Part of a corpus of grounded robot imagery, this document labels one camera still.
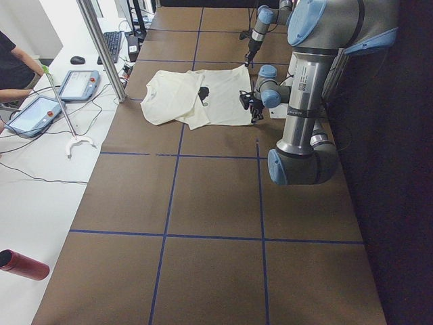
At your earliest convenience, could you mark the blue teach pendant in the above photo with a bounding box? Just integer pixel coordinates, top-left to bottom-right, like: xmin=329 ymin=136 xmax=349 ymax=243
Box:
xmin=5 ymin=95 xmax=62 ymax=137
xmin=59 ymin=70 xmax=100 ymax=102

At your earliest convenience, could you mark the black box white label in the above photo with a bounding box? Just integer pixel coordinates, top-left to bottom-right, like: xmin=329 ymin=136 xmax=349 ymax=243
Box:
xmin=127 ymin=35 xmax=140 ymax=62

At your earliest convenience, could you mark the seated person black shirt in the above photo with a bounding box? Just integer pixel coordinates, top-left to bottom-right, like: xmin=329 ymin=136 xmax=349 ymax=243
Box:
xmin=1 ymin=32 xmax=44 ymax=106

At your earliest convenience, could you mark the black computer mouse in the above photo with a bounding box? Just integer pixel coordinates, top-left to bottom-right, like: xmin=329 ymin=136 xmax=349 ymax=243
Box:
xmin=70 ymin=56 xmax=86 ymax=65

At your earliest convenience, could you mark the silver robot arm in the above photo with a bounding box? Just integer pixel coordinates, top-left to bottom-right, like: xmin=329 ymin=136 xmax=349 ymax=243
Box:
xmin=246 ymin=1 xmax=399 ymax=185
xmin=244 ymin=1 xmax=294 ymax=67

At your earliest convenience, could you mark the white camera post base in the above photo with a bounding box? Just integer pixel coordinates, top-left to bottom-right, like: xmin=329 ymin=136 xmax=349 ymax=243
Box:
xmin=269 ymin=106 xmax=287 ymax=119

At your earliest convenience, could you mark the aluminium frame post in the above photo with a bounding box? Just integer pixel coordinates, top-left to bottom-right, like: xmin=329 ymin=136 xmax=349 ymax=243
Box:
xmin=76 ymin=0 xmax=127 ymax=103

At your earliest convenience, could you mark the black keyboard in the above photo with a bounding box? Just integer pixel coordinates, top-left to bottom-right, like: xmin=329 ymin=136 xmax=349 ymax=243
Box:
xmin=103 ymin=31 xmax=122 ymax=64

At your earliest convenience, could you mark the red cylindrical bottle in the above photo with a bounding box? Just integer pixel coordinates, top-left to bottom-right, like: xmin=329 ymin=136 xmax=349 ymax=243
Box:
xmin=1 ymin=249 xmax=50 ymax=280

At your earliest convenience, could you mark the near blue teach pendant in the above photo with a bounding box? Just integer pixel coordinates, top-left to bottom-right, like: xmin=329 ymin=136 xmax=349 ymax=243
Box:
xmin=5 ymin=95 xmax=62 ymax=137

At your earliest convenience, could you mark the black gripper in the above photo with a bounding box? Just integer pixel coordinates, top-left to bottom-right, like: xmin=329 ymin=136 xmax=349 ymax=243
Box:
xmin=244 ymin=37 xmax=263 ymax=67
xmin=249 ymin=100 xmax=265 ymax=124

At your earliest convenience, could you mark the metal rod white hook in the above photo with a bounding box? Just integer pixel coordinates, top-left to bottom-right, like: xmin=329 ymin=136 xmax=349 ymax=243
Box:
xmin=42 ymin=65 xmax=96 ymax=159

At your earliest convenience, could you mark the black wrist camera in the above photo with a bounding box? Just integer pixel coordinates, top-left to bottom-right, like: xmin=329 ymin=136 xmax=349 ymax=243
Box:
xmin=240 ymin=90 xmax=254 ymax=110
xmin=239 ymin=30 xmax=250 ymax=40

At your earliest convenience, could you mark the cream long-sleeve cat shirt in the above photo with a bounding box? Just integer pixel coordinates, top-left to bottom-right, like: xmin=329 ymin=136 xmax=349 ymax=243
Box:
xmin=141 ymin=66 xmax=251 ymax=130

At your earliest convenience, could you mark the far blue teach pendant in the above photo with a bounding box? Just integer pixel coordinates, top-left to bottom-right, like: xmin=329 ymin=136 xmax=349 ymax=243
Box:
xmin=59 ymin=70 xmax=100 ymax=102

